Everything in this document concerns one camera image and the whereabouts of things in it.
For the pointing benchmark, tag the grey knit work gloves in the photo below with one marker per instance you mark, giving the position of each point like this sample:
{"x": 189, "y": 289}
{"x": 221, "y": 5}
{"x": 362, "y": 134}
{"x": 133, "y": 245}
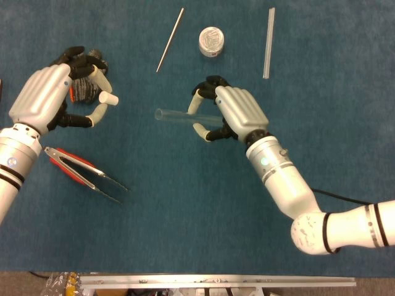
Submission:
{"x": 83, "y": 91}

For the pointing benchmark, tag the aluminium frame rail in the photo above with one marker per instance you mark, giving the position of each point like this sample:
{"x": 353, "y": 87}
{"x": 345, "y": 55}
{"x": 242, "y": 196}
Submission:
{"x": 216, "y": 281}

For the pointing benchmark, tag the thin metal stirring rod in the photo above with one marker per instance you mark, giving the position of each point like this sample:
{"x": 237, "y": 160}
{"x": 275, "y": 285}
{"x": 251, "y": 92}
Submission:
{"x": 170, "y": 40}

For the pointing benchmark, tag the teal felt table cover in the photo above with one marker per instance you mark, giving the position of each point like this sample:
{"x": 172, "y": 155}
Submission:
{"x": 197, "y": 216}

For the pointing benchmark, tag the clear glass test tube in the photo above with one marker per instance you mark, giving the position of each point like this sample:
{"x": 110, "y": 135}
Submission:
{"x": 172, "y": 116}

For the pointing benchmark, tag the clear glass strip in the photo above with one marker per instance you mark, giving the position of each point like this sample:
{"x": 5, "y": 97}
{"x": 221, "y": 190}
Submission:
{"x": 268, "y": 43}

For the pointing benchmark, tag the dark flat edge object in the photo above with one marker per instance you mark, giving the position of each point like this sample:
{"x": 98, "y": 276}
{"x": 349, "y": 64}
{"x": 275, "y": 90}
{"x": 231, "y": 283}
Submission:
{"x": 1, "y": 92}

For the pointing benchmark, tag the small white stopper cap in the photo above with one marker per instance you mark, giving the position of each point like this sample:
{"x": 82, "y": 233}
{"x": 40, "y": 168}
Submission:
{"x": 108, "y": 98}

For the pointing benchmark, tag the white round lidded jar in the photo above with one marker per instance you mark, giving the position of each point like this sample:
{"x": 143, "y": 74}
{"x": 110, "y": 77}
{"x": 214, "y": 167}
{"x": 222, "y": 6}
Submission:
{"x": 211, "y": 40}

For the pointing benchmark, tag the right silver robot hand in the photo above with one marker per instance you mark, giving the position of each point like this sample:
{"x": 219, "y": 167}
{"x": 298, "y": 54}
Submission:
{"x": 240, "y": 111}

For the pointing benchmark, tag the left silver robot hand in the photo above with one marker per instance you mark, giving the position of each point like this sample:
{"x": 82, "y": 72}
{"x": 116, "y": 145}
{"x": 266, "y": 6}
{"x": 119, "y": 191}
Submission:
{"x": 40, "y": 95}

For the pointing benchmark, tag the crinkled clear plastic bag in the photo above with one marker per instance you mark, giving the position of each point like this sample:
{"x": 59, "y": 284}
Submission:
{"x": 61, "y": 285}

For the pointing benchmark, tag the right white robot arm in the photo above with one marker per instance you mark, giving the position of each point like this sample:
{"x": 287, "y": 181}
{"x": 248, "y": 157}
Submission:
{"x": 277, "y": 175}

